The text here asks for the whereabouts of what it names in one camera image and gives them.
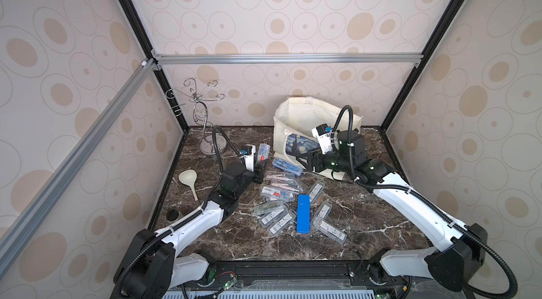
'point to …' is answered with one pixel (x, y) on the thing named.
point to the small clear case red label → (263, 151)
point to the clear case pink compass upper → (279, 175)
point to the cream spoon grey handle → (188, 177)
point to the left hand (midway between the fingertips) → (269, 158)
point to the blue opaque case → (303, 214)
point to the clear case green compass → (267, 206)
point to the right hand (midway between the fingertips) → (310, 153)
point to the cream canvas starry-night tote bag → (300, 123)
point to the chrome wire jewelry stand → (211, 143)
